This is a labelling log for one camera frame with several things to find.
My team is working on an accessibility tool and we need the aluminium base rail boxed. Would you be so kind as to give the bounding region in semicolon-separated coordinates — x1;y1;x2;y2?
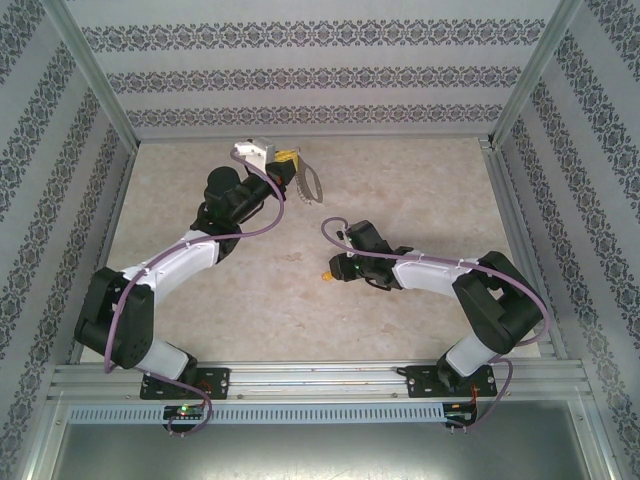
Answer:
47;362;589;401

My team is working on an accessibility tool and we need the grey metal sheet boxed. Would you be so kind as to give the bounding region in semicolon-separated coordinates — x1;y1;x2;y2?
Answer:
49;422;609;480

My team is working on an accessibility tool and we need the slotted grey cable duct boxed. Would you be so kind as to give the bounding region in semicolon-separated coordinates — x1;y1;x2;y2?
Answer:
67;402;446;424

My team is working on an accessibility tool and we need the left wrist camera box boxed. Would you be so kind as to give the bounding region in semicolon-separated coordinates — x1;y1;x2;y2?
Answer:
232;138;280;170

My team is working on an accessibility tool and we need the right aluminium side rail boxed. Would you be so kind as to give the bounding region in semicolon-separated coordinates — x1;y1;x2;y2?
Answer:
482;139;564;359

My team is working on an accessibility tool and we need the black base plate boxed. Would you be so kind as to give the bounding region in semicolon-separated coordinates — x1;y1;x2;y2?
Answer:
139;367;231;401
404;363;499;400

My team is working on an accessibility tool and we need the aluminium lower frame bar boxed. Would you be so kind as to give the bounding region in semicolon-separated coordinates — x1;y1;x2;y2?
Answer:
574;399;626;480
19;394;66;480

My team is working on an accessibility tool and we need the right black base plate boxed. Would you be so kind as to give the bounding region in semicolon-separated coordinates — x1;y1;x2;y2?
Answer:
404;363;499;400

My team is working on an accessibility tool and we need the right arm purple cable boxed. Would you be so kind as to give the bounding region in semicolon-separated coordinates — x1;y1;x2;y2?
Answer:
321;217;551;431

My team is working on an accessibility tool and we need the circuit board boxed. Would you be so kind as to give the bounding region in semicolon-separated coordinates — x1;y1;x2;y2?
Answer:
444;402;479;426
163;404;204;420

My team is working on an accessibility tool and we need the left circuit board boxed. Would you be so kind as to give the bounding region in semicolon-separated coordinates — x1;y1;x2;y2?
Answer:
163;404;204;420

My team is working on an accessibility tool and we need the right circuit board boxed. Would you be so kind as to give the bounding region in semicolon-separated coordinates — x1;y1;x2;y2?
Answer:
444;402;479;426

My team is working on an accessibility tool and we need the left aluminium side rail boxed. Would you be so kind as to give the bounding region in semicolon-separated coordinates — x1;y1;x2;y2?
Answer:
67;142;141;364

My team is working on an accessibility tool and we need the aluminium corner post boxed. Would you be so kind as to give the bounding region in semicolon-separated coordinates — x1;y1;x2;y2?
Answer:
489;0;586;146
52;0;141;146

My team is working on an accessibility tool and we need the aluminium side rail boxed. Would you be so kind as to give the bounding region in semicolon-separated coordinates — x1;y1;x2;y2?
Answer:
67;142;141;364
482;139;564;359

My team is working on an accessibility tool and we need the left aluminium corner post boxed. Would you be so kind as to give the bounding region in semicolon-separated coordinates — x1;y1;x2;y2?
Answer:
52;0;141;146

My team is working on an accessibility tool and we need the grey metal keyring holder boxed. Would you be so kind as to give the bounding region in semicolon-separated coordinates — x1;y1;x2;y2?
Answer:
293;160;327;206

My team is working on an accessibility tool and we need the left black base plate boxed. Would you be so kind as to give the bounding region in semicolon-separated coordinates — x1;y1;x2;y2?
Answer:
139;367;231;401

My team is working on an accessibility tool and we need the right aluminium corner post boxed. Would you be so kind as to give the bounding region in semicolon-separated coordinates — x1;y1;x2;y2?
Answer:
489;0;586;146

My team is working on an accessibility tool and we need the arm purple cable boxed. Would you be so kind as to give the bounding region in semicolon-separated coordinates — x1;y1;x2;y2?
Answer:
103;147;287;436
321;217;551;431

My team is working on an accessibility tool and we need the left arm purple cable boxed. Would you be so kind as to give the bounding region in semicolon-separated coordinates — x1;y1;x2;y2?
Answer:
103;147;287;436

